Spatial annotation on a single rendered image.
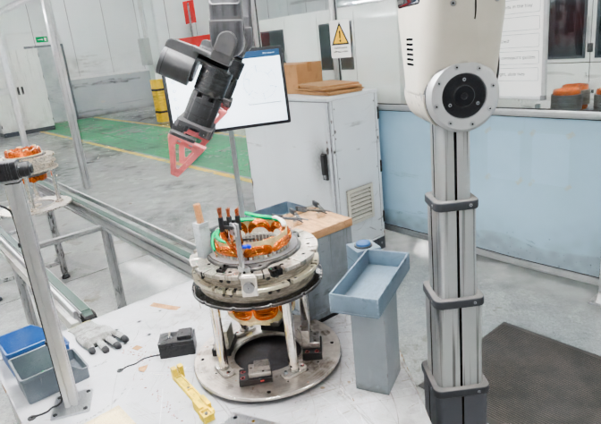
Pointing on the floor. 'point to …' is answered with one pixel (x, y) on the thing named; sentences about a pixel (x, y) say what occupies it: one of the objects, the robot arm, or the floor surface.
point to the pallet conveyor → (78, 310)
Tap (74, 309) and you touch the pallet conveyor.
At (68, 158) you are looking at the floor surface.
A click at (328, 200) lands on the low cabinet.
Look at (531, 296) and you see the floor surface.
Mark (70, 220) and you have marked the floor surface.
